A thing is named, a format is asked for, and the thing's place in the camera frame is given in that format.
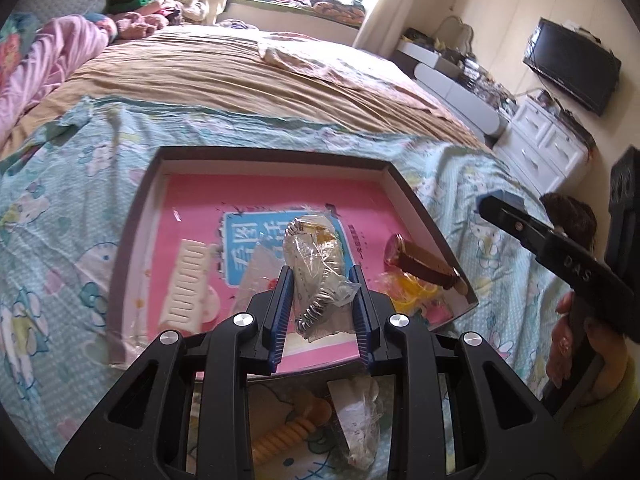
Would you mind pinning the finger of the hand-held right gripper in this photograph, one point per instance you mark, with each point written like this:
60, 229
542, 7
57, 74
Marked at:
525, 230

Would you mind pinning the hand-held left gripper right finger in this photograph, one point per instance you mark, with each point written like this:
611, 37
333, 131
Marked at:
360, 320

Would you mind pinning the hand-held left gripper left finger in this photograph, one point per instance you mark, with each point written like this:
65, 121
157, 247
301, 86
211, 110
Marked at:
277, 320

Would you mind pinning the yellow plastic rings packet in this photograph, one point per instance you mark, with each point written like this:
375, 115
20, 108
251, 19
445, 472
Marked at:
407, 292

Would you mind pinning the silver watch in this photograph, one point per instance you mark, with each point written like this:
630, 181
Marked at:
310, 260

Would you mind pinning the brown leather watch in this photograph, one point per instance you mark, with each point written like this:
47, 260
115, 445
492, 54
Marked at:
425, 262

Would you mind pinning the brown-rimmed tray pink book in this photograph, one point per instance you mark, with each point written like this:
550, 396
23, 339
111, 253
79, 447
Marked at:
430, 220

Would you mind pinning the white comb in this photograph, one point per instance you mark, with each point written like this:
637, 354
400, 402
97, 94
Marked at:
185, 285

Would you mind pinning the person's right hand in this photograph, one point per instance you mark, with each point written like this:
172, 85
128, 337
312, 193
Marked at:
562, 345

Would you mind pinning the brown furry object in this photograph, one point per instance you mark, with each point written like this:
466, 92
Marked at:
575, 215

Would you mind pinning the clear bag with paper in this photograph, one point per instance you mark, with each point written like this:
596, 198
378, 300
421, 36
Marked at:
355, 410

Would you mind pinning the white dresser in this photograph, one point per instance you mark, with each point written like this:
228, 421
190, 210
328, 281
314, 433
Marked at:
540, 140

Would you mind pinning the orange ribbed plastic piece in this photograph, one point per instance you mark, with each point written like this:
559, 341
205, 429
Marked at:
287, 432

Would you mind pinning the black television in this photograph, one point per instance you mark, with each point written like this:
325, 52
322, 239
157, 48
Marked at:
570, 65

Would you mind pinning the person's yellow-green clothing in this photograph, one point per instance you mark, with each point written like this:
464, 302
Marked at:
605, 425

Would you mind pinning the vanity mirror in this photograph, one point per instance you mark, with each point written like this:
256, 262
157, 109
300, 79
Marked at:
455, 35

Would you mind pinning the cat print blanket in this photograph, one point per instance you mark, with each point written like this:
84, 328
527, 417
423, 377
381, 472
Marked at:
60, 210

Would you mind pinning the tan bedsheet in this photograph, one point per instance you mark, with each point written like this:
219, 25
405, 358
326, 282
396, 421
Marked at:
225, 75

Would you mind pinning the cream curtain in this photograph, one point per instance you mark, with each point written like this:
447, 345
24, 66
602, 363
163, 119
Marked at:
385, 0

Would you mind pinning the clothes on window seat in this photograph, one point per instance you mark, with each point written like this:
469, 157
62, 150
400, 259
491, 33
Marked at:
300, 2

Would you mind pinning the pile of clothes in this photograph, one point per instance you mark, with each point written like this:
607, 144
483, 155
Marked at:
145, 15

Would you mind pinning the pink quilt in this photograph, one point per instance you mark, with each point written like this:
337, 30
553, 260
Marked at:
55, 55

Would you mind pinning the blue floral pillow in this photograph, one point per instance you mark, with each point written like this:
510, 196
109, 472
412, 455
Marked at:
15, 45

